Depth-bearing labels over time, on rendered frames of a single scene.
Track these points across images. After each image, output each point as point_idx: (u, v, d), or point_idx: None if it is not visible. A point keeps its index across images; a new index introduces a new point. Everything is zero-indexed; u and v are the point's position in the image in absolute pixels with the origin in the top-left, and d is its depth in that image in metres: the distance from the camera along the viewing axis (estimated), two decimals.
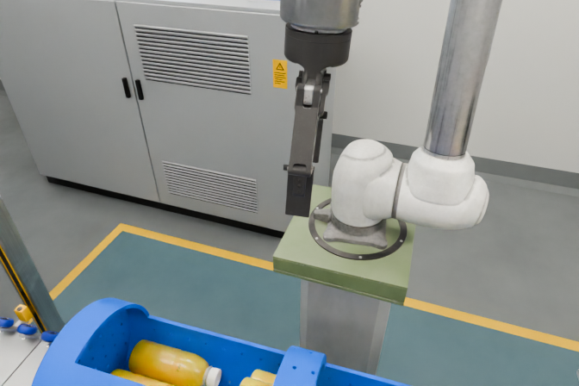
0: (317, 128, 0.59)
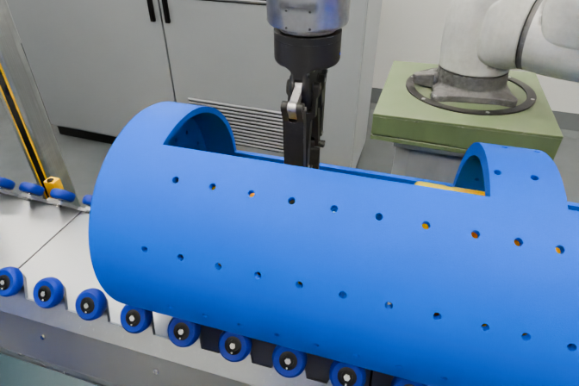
0: None
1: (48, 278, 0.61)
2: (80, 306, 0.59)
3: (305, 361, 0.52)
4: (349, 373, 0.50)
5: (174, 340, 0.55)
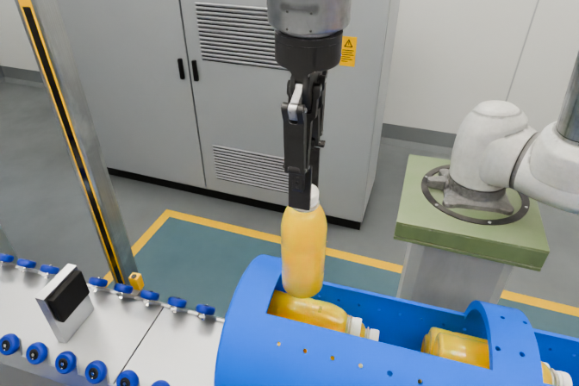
0: None
1: (160, 382, 0.81)
2: None
3: None
4: None
5: None
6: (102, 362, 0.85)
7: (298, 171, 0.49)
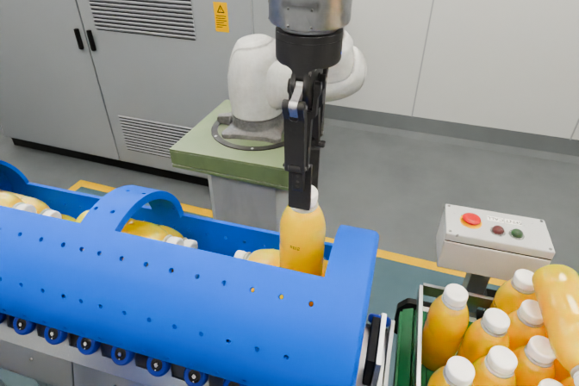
0: None
1: None
2: None
3: (31, 324, 0.80)
4: (54, 331, 0.79)
5: None
6: None
7: (298, 169, 0.49)
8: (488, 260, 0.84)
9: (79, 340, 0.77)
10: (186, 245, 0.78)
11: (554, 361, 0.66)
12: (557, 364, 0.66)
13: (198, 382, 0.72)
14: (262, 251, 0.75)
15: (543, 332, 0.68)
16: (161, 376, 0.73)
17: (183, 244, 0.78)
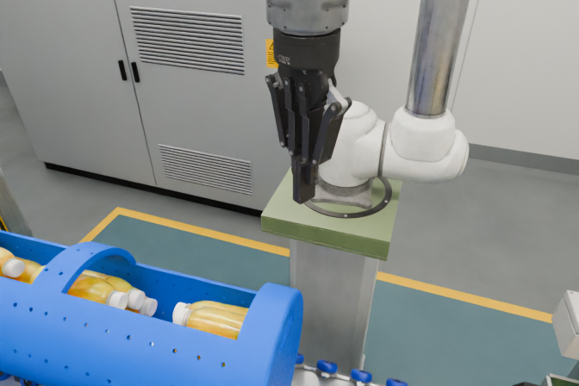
0: (300, 166, 0.55)
1: None
2: (30, 384, 0.86)
3: None
4: None
5: None
6: None
7: (327, 157, 0.52)
8: None
9: None
10: (133, 297, 0.86)
11: None
12: None
13: None
14: (199, 302, 0.83)
15: None
16: None
17: (130, 295, 0.86)
